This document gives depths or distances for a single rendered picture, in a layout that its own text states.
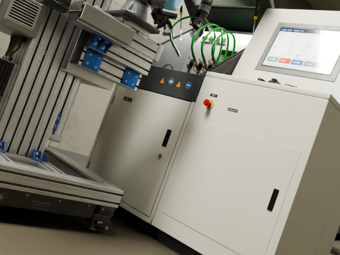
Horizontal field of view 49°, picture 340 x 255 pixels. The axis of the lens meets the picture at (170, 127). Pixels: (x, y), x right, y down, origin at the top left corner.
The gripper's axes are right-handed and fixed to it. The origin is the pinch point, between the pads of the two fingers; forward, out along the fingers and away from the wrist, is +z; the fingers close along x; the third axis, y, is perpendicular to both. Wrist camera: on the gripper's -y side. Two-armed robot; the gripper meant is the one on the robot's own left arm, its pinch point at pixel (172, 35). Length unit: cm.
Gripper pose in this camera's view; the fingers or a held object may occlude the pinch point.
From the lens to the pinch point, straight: 260.9
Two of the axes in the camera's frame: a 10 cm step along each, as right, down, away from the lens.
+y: -8.5, 3.9, -3.5
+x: 3.1, -1.6, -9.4
